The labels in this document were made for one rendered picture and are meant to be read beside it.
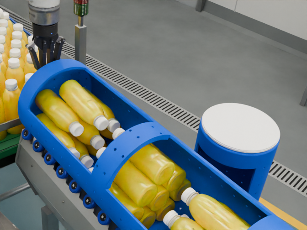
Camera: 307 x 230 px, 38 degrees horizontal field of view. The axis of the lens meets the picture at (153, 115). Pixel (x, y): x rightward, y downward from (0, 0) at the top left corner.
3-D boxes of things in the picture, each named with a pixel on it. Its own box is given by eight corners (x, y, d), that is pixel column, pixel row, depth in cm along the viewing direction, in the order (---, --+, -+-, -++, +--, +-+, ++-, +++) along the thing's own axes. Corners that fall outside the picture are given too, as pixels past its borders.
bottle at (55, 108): (43, 85, 141) (75, 114, 131) (58, 93, 147) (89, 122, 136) (30, 102, 142) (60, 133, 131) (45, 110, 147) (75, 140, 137)
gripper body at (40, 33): (50, 13, 138) (51, 39, 143) (25, 18, 133) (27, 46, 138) (63, 22, 134) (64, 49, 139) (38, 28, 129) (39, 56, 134)
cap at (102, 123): (104, 124, 134) (108, 128, 133) (93, 128, 132) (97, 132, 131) (106, 114, 131) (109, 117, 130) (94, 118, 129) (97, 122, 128)
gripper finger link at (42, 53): (47, 40, 135) (43, 41, 134) (47, 72, 142) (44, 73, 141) (40, 35, 138) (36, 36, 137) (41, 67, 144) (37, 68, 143)
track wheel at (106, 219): (101, 205, 127) (105, 206, 129) (93, 219, 127) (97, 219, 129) (111, 214, 124) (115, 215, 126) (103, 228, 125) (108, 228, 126)
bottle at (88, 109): (77, 94, 146) (109, 127, 135) (58, 100, 142) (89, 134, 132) (78, 76, 141) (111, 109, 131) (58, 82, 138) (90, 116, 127)
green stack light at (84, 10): (78, 17, 185) (78, 5, 182) (70, 11, 189) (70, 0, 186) (91, 13, 189) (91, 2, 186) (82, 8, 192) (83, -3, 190)
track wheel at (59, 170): (59, 161, 140) (64, 162, 141) (52, 173, 140) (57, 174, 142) (67, 168, 137) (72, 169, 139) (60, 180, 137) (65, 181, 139)
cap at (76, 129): (75, 120, 132) (78, 123, 131) (82, 124, 135) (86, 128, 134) (66, 131, 132) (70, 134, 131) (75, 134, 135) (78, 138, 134)
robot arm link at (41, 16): (22, -1, 130) (23, 18, 133) (37, 11, 125) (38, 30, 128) (50, -6, 135) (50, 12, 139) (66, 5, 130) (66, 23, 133)
